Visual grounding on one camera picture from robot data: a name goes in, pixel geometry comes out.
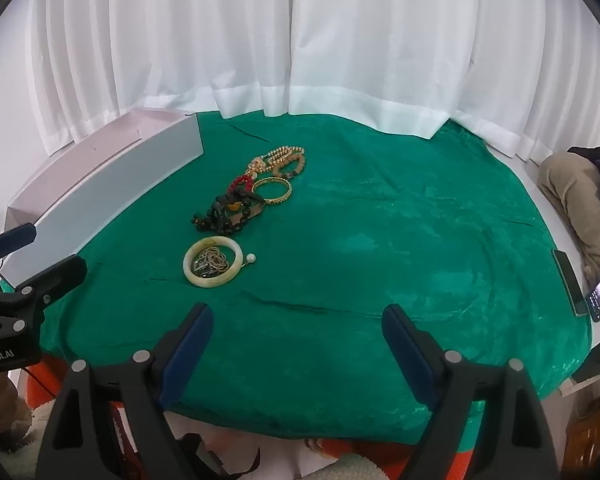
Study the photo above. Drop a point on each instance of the pale jade bangle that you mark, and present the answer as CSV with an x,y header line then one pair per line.
x,y
189,270

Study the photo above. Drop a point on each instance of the white box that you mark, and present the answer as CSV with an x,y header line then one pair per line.
x,y
105,190

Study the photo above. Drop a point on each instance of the white curtain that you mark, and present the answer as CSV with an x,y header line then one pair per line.
x,y
330,35

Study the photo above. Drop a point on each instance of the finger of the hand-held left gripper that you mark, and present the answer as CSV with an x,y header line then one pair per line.
x,y
55,280
12,238

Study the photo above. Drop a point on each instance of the white fluffy blanket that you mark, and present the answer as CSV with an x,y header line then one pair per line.
x,y
350,467

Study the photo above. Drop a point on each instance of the person's left forearm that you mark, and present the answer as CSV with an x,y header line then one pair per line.
x,y
0,405

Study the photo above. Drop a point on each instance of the gold bangle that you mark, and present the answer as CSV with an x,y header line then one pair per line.
x,y
258,200

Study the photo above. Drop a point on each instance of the small pearl earring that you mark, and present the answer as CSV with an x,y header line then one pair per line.
x,y
251,259

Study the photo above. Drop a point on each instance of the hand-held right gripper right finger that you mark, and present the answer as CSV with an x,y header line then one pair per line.
x,y
409,355

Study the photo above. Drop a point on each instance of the orange stool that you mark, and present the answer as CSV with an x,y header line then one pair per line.
x,y
45,385

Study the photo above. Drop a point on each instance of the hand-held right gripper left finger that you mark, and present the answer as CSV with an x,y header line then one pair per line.
x,y
190,350

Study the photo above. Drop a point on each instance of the dark smartphone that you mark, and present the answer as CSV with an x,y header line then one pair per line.
x,y
570,285

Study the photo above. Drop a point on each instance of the green velvet cloth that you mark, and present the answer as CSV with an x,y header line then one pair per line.
x,y
360,240

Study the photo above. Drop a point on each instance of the brown wooden furniture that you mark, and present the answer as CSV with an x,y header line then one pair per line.
x,y
587,440

